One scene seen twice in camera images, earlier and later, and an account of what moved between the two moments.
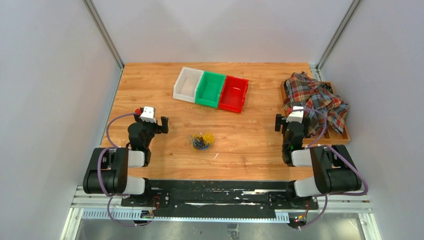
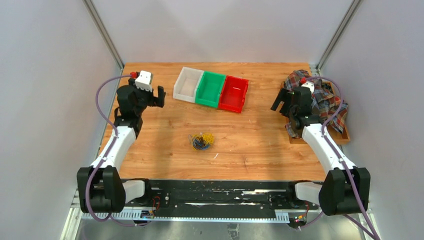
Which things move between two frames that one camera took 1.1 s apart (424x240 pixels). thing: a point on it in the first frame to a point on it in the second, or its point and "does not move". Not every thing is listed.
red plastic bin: [232, 95] does not move
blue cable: [197, 144] does not move
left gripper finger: [164, 120] to [161, 95]
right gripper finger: [278, 122] to [284, 95]
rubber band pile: [208, 138] does not move
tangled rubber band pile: [199, 142] does not move
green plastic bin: [209, 87] does not move
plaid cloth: [321, 106] does not move
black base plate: [219, 196] does not move
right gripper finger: [306, 124] to [285, 109]
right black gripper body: [285, 140] to [292, 110]
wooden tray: [330, 135] does not move
